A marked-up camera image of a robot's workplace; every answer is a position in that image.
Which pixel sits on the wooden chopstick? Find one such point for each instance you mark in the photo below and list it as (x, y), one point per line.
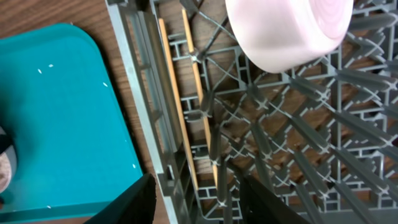
(196, 73)
(183, 128)

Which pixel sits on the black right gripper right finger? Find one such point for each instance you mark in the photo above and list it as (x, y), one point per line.
(260, 206)

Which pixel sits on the grey dishwasher rack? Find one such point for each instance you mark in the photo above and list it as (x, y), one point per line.
(322, 136)

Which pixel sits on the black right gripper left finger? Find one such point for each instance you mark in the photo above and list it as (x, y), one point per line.
(136, 205)

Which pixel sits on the pink plate with rice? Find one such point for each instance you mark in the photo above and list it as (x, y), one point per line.
(8, 160)

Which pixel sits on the teal serving tray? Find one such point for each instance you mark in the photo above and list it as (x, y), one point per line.
(74, 151)

